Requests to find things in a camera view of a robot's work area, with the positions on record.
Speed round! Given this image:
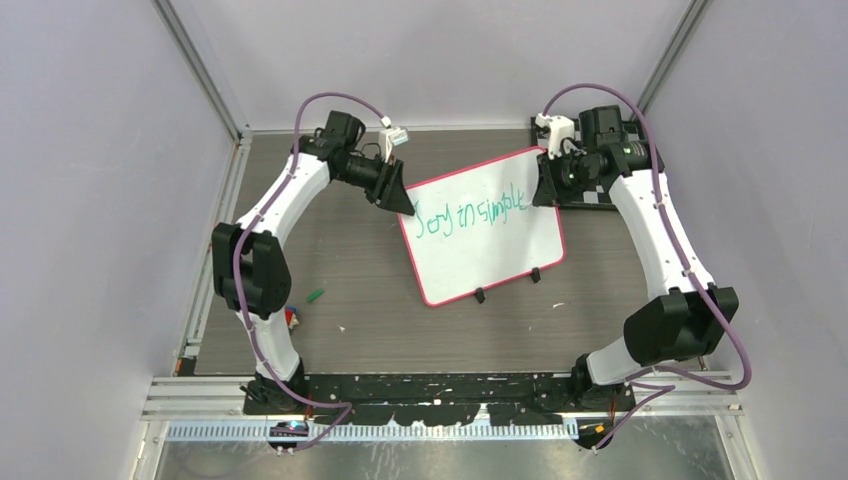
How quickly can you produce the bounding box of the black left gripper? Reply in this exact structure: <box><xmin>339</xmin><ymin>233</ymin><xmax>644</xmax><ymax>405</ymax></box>
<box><xmin>336</xmin><ymin>153</ymin><xmax>416</xmax><ymax>216</ymax></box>

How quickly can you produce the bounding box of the pink framed whiteboard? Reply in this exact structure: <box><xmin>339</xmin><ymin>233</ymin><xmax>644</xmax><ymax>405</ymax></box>
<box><xmin>399</xmin><ymin>147</ymin><xmax>566</xmax><ymax>307</ymax></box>

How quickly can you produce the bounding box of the green marker cap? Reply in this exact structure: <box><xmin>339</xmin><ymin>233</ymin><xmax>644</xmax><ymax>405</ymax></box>
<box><xmin>306</xmin><ymin>289</ymin><xmax>325</xmax><ymax>303</ymax></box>

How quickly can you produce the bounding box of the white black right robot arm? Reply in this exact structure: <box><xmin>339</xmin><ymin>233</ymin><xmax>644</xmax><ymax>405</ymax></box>
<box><xmin>532</xmin><ymin>105</ymin><xmax>739</xmax><ymax>411</ymax></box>

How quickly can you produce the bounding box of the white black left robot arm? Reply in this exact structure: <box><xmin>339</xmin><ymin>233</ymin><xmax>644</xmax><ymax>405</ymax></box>
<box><xmin>211</xmin><ymin>111</ymin><xmax>415</xmax><ymax>414</ymax></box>

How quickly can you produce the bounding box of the black white chessboard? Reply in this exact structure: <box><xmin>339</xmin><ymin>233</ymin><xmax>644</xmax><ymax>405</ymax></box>
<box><xmin>529</xmin><ymin>115</ymin><xmax>646</xmax><ymax>211</ymax></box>

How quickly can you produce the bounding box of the blue red toy car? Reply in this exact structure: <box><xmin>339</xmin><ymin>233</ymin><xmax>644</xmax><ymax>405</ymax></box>
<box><xmin>284</xmin><ymin>306</ymin><xmax>299</xmax><ymax>330</ymax></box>

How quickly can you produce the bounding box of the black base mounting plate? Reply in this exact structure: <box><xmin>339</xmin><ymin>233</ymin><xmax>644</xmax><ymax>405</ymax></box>
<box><xmin>241</xmin><ymin>372</ymin><xmax>635</xmax><ymax>426</ymax></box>

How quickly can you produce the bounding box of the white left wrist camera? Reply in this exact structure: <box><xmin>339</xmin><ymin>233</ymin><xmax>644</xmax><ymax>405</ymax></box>
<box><xmin>378</xmin><ymin>116</ymin><xmax>409</xmax><ymax>163</ymax></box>

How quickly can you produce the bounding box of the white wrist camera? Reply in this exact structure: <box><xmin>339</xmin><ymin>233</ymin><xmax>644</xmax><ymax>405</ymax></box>
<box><xmin>532</xmin><ymin>113</ymin><xmax>576</xmax><ymax>160</ymax></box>
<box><xmin>378</xmin><ymin>116</ymin><xmax>409</xmax><ymax>163</ymax></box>

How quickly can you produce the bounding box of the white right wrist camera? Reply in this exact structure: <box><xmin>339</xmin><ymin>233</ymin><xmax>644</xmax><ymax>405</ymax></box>
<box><xmin>532</xmin><ymin>113</ymin><xmax>576</xmax><ymax>160</ymax></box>

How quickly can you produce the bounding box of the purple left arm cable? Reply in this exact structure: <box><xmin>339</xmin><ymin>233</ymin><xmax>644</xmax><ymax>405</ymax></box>
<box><xmin>233</xmin><ymin>91</ymin><xmax>392</xmax><ymax>453</ymax></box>

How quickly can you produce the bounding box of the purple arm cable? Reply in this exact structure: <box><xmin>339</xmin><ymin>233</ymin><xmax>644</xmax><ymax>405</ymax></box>
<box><xmin>233</xmin><ymin>91</ymin><xmax>392</xmax><ymax>453</ymax></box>
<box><xmin>541</xmin><ymin>83</ymin><xmax>754</xmax><ymax>453</ymax></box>

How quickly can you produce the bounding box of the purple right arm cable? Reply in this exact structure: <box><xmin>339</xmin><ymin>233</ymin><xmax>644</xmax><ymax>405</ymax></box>
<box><xmin>541</xmin><ymin>83</ymin><xmax>754</xmax><ymax>453</ymax></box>

